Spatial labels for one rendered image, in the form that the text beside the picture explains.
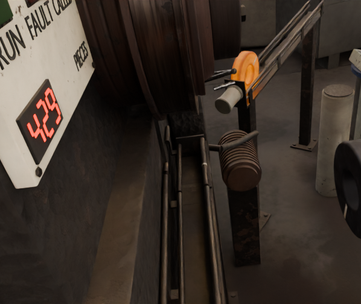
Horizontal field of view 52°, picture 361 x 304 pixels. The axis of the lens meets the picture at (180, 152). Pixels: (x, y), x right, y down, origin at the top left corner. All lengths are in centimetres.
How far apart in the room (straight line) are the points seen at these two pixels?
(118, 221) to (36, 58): 27
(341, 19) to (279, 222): 173
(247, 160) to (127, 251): 75
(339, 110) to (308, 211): 48
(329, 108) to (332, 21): 143
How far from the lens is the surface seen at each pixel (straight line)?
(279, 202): 181
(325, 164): 175
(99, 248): 52
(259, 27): 349
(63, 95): 41
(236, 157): 121
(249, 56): 131
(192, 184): 92
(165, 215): 71
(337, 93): 159
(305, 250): 163
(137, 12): 50
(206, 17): 56
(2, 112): 30
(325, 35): 296
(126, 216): 55
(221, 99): 120
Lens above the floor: 124
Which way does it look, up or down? 34 degrees down
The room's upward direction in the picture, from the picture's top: 11 degrees counter-clockwise
